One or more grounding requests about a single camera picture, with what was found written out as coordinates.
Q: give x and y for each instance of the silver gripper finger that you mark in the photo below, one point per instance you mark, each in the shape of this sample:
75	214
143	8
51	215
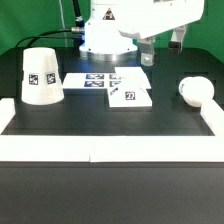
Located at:
146	47
177	39

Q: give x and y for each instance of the white lamp base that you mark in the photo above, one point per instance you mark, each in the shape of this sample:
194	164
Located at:
132	90

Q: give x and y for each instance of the white lamp bulb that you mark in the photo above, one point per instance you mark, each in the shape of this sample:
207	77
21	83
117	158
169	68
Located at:
196	90

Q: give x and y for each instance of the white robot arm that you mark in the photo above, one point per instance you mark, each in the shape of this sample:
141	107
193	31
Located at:
120	29

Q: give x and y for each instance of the white lamp shade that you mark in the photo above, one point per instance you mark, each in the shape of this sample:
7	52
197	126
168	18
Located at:
41	83

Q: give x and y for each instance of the white marker plate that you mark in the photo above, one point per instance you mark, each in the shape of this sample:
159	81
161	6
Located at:
101	80

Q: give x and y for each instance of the white U-shaped fence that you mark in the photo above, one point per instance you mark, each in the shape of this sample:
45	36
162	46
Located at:
24	148

